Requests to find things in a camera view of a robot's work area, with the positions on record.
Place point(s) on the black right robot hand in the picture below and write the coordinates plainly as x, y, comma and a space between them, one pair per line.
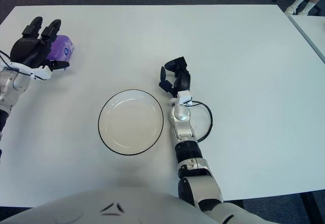
183, 80

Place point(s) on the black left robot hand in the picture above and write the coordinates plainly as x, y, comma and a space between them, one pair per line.
28, 48

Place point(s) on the purple tissue paper pack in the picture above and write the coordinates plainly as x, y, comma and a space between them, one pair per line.
63, 48

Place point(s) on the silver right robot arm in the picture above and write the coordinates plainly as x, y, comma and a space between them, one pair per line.
180, 114

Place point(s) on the white plate with black rim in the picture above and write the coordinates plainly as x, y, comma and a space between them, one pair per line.
130, 122

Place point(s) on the white adjacent table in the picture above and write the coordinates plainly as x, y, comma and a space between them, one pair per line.
312, 26

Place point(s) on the grey robot torso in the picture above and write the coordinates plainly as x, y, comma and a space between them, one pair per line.
114, 206

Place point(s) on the black table leg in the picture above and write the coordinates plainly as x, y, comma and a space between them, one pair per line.
313, 208

